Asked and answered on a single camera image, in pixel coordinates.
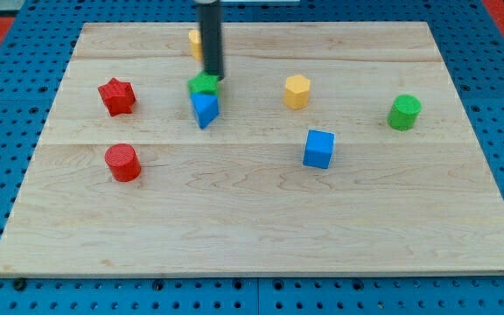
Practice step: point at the wooden board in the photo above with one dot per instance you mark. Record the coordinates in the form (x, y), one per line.
(234, 199)

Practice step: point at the green star block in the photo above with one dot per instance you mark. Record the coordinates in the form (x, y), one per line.
(203, 83)

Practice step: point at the red star block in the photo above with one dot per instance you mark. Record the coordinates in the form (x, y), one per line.
(117, 96)

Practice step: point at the blue cube block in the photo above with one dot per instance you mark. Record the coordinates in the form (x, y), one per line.
(318, 149)

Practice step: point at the blue triangle block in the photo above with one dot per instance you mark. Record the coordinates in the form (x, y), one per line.
(205, 108)

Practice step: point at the yellow hexagon block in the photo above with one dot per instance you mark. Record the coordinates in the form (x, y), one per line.
(297, 92)

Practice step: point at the red cylinder block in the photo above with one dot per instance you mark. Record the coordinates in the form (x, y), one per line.
(122, 162)

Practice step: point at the yellow block behind rod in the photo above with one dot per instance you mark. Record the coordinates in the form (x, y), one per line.
(195, 44)

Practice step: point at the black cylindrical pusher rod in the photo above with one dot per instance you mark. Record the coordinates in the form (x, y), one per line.
(209, 14)

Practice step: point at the green cylinder block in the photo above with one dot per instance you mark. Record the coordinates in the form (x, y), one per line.
(404, 112)

